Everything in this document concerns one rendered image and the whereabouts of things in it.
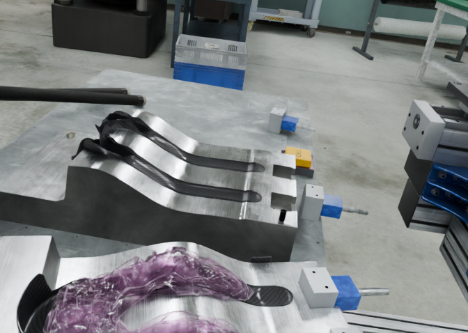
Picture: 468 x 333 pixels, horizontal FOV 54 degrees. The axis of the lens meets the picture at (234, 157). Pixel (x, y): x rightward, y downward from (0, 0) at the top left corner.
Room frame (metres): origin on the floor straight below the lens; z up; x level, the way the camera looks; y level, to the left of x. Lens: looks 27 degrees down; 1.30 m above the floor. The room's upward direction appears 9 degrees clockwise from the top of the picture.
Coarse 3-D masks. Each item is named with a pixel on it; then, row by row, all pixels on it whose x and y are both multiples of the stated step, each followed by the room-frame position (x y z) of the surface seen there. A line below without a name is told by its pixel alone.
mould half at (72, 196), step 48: (48, 144) 0.80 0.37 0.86; (144, 144) 0.74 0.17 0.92; (192, 144) 0.84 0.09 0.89; (0, 192) 0.62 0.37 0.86; (48, 192) 0.64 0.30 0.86; (96, 192) 0.61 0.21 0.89; (144, 192) 0.62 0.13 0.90; (288, 192) 0.70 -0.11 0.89; (144, 240) 0.61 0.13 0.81; (192, 240) 0.61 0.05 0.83; (240, 240) 0.60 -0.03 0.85; (288, 240) 0.60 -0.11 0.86
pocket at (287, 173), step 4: (276, 164) 0.81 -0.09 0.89; (276, 168) 0.81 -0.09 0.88; (280, 168) 0.80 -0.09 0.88; (284, 168) 0.80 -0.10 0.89; (288, 168) 0.80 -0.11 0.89; (292, 168) 0.80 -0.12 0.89; (272, 172) 0.81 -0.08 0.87; (276, 172) 0.81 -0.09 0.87; (280, 172) 0.80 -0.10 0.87; (284, 172) 0.80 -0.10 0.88; (288, 172) 0.80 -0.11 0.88; (292, 172) 0.80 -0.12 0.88; (272, 176) 0.80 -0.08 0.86; (276, 176) 0.81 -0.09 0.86; (280, 176) 0.80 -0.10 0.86; (284, 176) 0.80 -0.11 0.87; (288, 176) 0.80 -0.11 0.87; (292, 176) 0.79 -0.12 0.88
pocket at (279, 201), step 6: (276, 198) 0.70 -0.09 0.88; (282, 198) 0.70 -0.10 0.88; (288, 198) 0.70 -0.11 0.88; (294, 198) 0.69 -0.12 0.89; (270, 204) 0.70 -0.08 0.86; (276, 204) 0.70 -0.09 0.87; (282, 204) 0.70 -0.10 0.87; (288, 204) 0.70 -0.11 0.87; (294, 204) 0.69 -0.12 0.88; (288, 210) 0.69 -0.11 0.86; (294, 210) 0.67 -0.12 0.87
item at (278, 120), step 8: (272, 112) 1.18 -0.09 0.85; (280, 112) 1.19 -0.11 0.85; (272, 120) 1.18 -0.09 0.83; (280, 120) 1.17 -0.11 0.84; (288, 120) 1.18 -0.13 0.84; (296, 120) 1.19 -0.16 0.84; (272, 128) 1.17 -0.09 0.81; (280, 128) 1.17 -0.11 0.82; (288, 128) 1.17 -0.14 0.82; (304, 128) 1.17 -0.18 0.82; (312, 128) 1.17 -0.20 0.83
